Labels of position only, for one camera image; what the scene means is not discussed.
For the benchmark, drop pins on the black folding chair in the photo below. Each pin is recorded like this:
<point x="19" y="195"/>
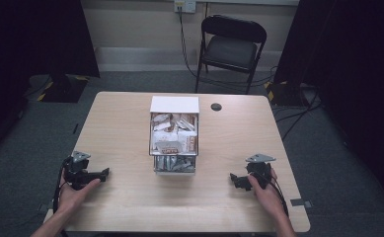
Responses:
<point x="230" y="51"/>

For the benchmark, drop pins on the stand base with striped tape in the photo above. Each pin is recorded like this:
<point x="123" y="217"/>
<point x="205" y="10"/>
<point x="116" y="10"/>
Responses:
<point x="64" y="88"/>
<point x="283" y="94"/>

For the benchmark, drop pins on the small white open drawer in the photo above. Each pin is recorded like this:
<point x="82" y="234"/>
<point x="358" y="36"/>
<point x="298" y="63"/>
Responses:
<point x="174" y="172"/>

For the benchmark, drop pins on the large white open drawer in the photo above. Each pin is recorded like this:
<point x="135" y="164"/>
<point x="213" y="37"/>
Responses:
<point x="150" y="138"/>

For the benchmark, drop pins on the white wall outlet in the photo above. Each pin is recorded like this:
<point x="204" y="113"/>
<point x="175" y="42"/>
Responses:
<point x="185" y="5"/>

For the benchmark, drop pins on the black curtain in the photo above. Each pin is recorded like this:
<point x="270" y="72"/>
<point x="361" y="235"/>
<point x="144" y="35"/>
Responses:
<point x="350" y="65"/>
<point x="25" y="42"/>

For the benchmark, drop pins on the grey tape strip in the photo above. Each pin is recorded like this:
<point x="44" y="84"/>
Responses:
<point x="300" y="202"/>

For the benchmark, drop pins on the pile of silver packets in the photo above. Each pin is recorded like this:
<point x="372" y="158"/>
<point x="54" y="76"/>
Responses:
<point x="174" y="163"/>

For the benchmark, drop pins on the pile of white brown packets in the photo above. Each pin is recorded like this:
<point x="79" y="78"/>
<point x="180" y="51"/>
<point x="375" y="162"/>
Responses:
<point x="174" y="135"/>

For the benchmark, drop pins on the person's left hand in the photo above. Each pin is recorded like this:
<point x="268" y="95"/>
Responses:
<point x="71" y="197"/>

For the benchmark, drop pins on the black table grommet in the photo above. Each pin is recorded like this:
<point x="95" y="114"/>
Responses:
<point x="216" y="107"/>

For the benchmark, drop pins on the clear box of packets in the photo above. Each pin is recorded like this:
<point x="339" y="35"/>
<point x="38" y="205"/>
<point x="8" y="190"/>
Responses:
<point x="174" y="104"/>

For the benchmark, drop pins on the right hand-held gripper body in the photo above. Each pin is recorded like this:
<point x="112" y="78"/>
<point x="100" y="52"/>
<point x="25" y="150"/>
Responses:
<point x="260" y="169"/>

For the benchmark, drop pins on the person's right hand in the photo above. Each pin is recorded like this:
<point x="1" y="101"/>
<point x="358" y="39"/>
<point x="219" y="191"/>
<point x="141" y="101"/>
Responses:
<point x="270" y="197"/>

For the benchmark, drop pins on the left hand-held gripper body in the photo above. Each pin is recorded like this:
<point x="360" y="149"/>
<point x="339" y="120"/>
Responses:
<point x="76" y="173"/>

